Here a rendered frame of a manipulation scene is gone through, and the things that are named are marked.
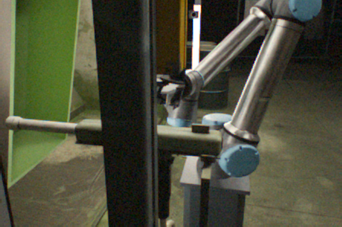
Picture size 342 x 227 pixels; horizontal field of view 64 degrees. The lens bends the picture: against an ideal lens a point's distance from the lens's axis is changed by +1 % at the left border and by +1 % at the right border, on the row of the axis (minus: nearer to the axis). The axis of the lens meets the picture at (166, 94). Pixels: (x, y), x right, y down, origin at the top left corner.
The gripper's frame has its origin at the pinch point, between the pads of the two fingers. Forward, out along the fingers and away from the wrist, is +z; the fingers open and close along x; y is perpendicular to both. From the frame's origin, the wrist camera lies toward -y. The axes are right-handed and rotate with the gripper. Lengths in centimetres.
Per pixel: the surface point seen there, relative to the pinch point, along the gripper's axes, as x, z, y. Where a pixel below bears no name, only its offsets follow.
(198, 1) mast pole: 47, -169, -41
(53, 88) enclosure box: 110, -85, 45
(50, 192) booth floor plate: 99, -86, 127
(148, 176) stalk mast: -15.3, 34.4, 3.1
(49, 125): 15.1, 19.1, 11.4
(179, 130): -12.4, 13.7, 3.8
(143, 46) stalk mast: -12.0, 36.8, -12.9
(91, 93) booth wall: 183, -239, 96
